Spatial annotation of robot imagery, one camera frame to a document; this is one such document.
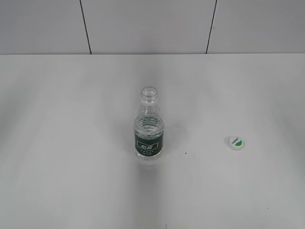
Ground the clear plastic water bottle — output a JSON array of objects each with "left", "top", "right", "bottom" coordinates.
[{"left": 133, "top": 86, "right": 164, "bottom": 163}]

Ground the white green bottle cap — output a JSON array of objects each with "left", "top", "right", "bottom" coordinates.
[{"left": 224, "top": 136, "right": 245, "bottom": 151}]

